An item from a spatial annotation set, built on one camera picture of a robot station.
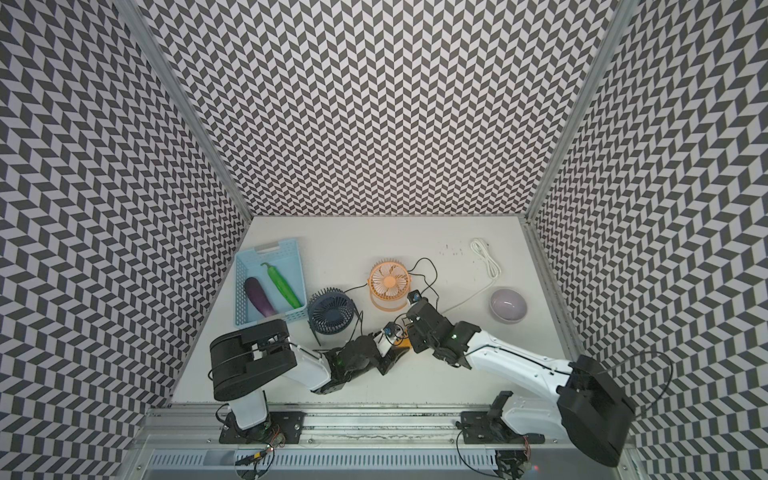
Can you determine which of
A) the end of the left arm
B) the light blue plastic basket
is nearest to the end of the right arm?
the end of the left arm

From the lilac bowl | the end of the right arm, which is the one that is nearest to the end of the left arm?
the end of the right arm

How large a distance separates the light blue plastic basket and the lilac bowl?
0.58 meters

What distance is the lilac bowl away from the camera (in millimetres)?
886

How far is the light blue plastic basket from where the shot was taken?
94 cm
